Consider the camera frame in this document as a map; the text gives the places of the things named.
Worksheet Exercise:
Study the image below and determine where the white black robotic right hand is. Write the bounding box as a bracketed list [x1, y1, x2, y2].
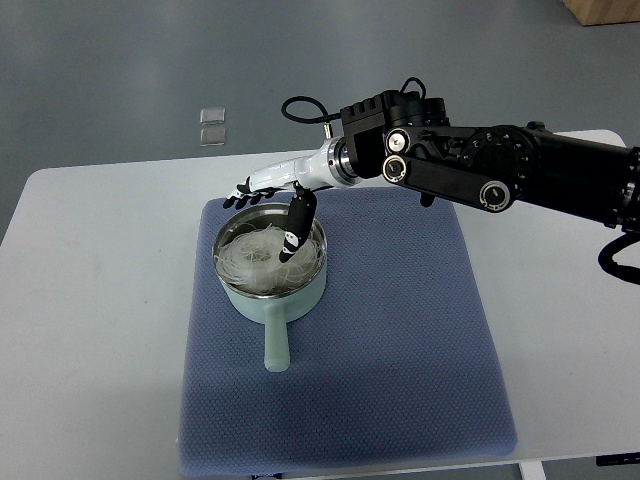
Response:
[223, 137, 360, 263]

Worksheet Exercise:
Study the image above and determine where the white vermicelli noodle bundle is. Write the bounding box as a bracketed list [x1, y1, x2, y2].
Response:
[214, 224, 324, 296]

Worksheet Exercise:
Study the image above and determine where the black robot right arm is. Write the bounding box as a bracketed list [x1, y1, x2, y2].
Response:
[312, 85, 639, 284]

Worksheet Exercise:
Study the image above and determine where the mint green steel pot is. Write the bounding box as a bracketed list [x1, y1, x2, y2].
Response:
[212, 203, 327, 372]

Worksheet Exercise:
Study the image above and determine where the blue textured table mat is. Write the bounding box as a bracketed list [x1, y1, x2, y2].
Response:
[179, 187, 517, 477]

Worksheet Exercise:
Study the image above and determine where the wooden box corner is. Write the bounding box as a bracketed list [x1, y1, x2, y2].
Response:
[562, 0, 639, 26]

